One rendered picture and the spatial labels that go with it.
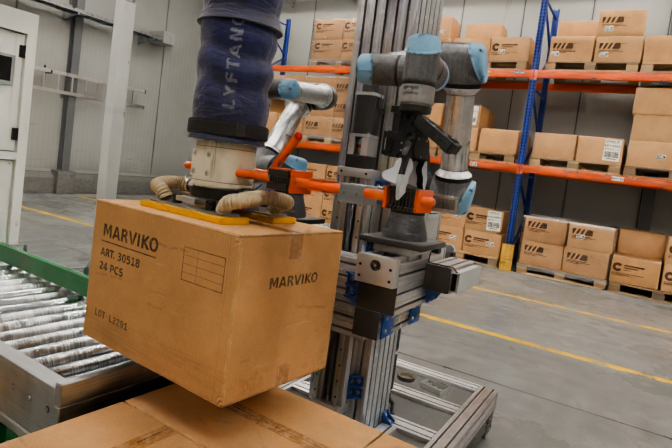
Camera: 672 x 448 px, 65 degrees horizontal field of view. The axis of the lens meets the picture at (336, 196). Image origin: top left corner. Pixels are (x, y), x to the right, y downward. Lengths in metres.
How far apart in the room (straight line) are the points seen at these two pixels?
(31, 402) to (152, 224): 0.60
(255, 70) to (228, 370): 0.76
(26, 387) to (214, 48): 1.05
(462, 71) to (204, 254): 0.90
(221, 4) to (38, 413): 1.19
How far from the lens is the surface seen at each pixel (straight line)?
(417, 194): 1.12
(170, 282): 1.40
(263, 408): 1.63
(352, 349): 2.06
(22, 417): 1.79
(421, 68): 1.17
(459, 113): 1.66
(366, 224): 1.94
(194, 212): 1.41
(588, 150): 8.33
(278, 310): 1.36
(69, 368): 1.86
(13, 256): 3.06
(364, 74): 1.32
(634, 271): 8.30
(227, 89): 1.46
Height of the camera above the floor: 1.26
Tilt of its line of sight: 3 degrees down
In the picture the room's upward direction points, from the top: 7 degrees clockwise
